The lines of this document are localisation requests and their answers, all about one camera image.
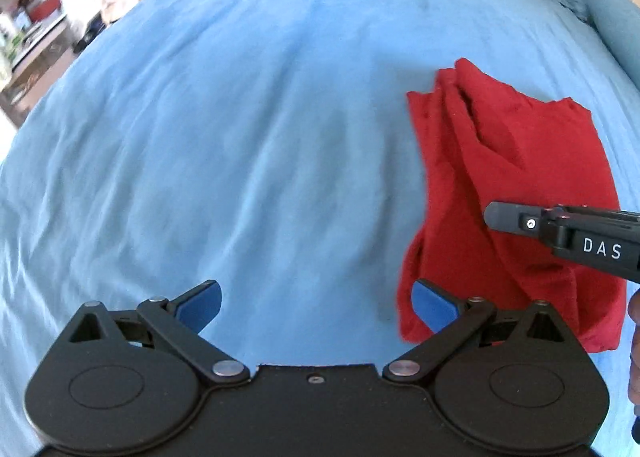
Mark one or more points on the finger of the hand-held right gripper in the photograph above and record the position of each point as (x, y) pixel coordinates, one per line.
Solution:
(510, 217)

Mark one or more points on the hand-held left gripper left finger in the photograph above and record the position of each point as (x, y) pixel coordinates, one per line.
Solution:
(201, 305)

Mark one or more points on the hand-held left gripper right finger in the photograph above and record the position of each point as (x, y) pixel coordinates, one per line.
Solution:
(433, 305)

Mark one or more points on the red long-sleeve sweater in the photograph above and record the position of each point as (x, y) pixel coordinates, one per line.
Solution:
(500, 162)

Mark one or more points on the person's right hand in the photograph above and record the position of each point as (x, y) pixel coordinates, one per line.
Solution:
(635, 347)

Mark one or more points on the blue rolled duvet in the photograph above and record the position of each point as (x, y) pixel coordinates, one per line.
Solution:
(610, 22)

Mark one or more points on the white shelf unit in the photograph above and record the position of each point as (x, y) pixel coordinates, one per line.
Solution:
(35, 47)

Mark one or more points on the red box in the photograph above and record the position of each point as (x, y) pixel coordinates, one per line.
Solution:
(46, 7)

